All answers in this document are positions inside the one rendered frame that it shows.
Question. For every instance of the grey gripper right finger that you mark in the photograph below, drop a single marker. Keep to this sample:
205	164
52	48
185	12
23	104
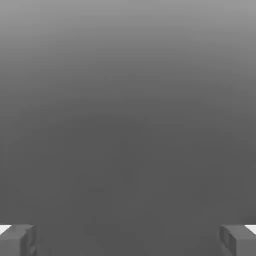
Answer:
241	241

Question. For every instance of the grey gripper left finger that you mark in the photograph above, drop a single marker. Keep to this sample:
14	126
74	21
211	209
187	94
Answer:
15	241

